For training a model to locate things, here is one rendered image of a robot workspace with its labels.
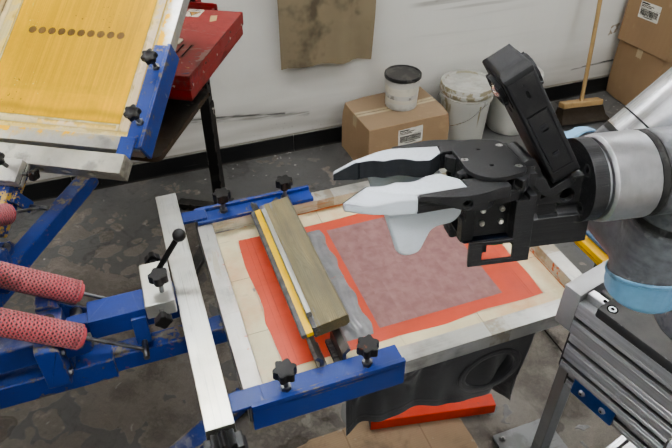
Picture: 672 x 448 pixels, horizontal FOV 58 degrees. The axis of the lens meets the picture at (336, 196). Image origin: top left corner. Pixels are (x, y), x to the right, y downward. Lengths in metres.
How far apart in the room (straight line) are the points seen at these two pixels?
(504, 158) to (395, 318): 0.88
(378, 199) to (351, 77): 3.09
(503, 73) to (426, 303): 0.97
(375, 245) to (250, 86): 1.99
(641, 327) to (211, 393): 0.70
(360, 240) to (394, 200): 1.07
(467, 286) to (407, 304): 0.15
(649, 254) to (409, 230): 0.24
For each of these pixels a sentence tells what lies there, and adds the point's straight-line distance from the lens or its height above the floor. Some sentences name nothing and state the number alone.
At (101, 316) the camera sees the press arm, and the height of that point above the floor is 1.04.
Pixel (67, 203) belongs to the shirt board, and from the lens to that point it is 1.84.
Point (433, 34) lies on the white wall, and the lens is 3.65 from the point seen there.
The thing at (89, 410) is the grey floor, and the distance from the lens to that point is 2.51.
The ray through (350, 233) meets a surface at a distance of 1.54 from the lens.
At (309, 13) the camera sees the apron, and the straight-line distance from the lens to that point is 3.22.
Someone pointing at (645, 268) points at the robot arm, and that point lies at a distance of 0.63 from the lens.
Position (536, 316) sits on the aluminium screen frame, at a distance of 1.36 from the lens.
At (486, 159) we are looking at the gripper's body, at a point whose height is 1.68.
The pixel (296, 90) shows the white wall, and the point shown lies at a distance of 3.45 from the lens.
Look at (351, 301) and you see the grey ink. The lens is 1.37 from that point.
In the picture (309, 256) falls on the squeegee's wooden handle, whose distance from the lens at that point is 1.32.
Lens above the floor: 1.95
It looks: 37 degrees down
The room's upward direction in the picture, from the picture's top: straight up
